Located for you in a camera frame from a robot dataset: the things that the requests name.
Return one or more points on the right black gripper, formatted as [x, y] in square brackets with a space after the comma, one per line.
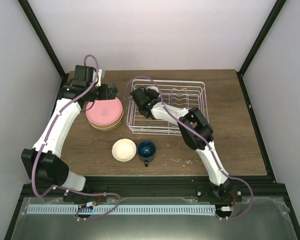
[152, 94]

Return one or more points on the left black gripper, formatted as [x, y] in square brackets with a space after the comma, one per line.
[112, 94]

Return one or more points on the white wire dish rack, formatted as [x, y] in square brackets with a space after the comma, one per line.
[178, 96]

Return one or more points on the dark blue mug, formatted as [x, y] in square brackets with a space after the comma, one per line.
[146, 151]

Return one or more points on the cream shallow bowl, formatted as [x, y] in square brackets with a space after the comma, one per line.
[124, 150]

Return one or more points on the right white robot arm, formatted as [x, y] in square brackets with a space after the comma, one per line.
[195, 130]

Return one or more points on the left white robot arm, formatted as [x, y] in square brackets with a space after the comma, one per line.
[43, 162]

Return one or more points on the pink plate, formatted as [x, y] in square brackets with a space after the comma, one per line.
[103, 111]

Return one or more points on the beige plate stack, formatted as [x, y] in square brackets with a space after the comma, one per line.
[105, 127]

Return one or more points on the light blue slotted strip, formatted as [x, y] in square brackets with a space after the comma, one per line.
[58, 209]

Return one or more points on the metal front sheet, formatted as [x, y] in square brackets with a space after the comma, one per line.
[264, 218]

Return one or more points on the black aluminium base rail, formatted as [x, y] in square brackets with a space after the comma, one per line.
[197, 187]

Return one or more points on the left black frame post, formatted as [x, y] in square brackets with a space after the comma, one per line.
[34, 22]

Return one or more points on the black frame post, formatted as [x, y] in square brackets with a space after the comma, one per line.
[34, 22]
[266, 27]

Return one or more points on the right black frame post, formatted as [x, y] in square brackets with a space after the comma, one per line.
[266, 27]

